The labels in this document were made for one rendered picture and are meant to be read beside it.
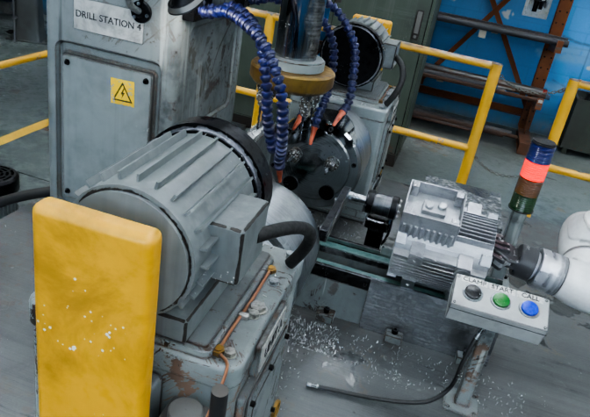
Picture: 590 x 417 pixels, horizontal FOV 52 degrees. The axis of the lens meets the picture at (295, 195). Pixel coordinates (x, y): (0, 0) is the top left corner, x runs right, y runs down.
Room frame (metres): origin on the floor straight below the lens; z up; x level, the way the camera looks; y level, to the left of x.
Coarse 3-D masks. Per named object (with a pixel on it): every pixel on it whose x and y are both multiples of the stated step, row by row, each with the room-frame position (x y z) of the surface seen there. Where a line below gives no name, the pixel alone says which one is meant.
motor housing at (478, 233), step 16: (464, 208) 1.25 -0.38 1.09; (464, 224) 1.16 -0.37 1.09; (480, 224) 1.16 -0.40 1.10; (496, 224) 1.17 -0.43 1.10; (416, 240) 1.14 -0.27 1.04; (464, 240) 1.13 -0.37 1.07; (480, 240) 1.13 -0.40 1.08; (400, 256) 1.13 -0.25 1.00; (432, 256) 1.12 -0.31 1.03; (448, 256) 1.12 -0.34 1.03; (400, 272) 1.14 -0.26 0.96; (416, 272) 1.13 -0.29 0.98; (432, 272) 1.12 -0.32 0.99; (448, 272) 1.11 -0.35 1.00; (480, 272) 1.10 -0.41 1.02; (432, 288) 1.14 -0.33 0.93; (448, 288) 1.12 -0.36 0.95
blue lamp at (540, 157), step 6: (534, 144) 1.43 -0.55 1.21; (534, 150) 1.43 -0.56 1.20; (540, 150) 1.42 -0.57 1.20; (546, 150) 1.41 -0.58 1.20; (552, 150) 1.42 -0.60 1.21; (528, 156) 1.44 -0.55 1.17; (534, 156) 1.42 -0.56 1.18; (540, 156) 1.42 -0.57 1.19; (546, 156) 1.41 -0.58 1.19; (552, 156) 1.43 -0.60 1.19; (534, 162) 1.42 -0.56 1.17; (540, 162) 1.41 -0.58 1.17; (546, 162) 1.42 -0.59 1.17
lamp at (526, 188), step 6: (522, 180) 1.43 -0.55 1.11; (528, 180) 1.42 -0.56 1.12; (516, 186) 1.44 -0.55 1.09; (522, 186) 1.42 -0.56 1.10; (528, 186) 1.42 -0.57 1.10; (534, 186) 1.41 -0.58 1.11; (540, 186) 1.42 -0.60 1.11; (516, 192) 1.43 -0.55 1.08; (522, 192) 1.42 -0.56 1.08; (528, 192) 1.42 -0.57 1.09; (534, 192) 1.41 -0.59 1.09
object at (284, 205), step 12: (276, 192) 1.01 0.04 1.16; (288, 192) 1.03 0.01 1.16; (276, 204) 0.97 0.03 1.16; (288, 204) 0.99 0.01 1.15; (300, 204) 1.02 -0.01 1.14; (276, 216) 0.93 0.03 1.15; (288, 216) 0.96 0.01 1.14; (300, 216) 0.99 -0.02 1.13; (312, 216) 1.03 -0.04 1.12; (276, 240) 0.88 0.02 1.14; (288, 240) 0.90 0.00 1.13; (300, 240) 0.94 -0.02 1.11; (312, 252) 0.97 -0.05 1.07; (312, 264) 0.98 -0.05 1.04; (300, 276) 0.90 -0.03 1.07; (300, 288) 0.90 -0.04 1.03
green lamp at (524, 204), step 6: (516, 198) 1.43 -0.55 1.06; (522, 198) 1.42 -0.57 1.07; (528, 198) 1.41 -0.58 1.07; (534, 198) 1.42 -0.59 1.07; (510, 204) 1.44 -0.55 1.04; (516, 204) 1.42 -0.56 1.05; (522, 204) 1.42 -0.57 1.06; (528, 204) 1.41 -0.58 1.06; (534, 204) 1.42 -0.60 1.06; (516, 210) 1.42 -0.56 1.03; (522, 210) 1.42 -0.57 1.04; (528, 210) 1.41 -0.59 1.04
